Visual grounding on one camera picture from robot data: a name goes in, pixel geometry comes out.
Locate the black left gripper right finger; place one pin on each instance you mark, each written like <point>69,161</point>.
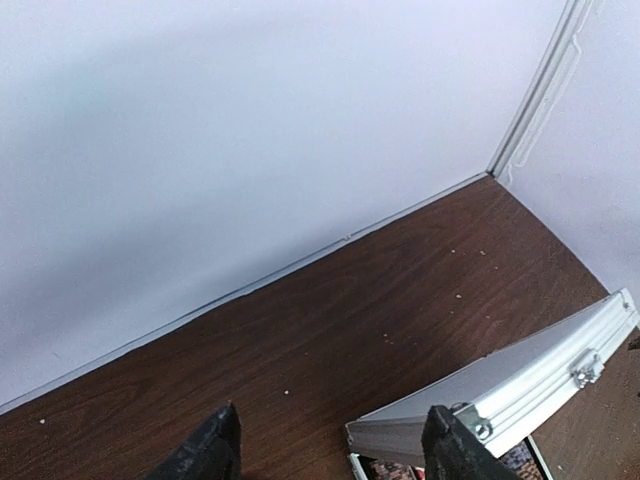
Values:
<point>451,451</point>

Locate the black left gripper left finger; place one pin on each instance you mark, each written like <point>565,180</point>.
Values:
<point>212,451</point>

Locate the aluminium poker case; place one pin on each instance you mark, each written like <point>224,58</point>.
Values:
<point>503,397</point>

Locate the purple chip stack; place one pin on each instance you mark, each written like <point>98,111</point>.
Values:
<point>520,460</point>

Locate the orange black chip stack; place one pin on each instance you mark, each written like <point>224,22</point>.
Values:
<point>382,470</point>

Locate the right aluminium frame post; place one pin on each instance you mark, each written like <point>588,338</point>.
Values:
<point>551,79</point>

